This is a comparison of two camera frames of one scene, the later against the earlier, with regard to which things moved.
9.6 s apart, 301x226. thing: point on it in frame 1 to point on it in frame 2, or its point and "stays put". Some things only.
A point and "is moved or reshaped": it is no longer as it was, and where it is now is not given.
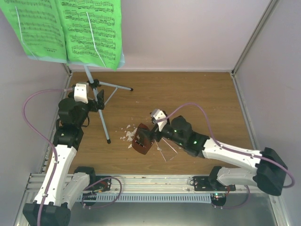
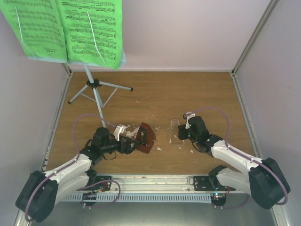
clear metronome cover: [166, 149] is moved or reshaped
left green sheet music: [38, 25] stays put
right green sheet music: [92, 30] stays put
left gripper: [100, 101] to [127, 150]
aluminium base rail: [146, 183] stays put
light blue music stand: [95, 84] stays put
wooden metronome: [142, 140] stays put
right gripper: [154, 132] to [182, 136]
